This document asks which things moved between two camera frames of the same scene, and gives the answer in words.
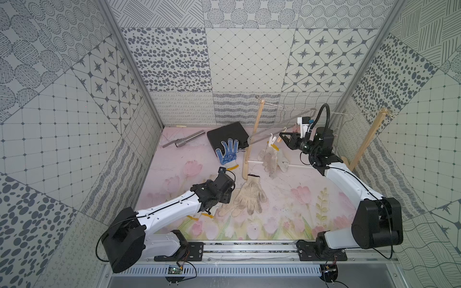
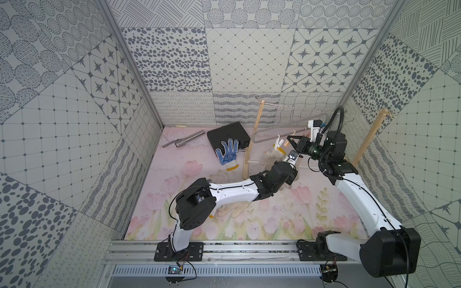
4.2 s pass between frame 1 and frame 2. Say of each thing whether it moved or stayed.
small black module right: stayed
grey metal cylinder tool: stayed
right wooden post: stayed
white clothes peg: moved
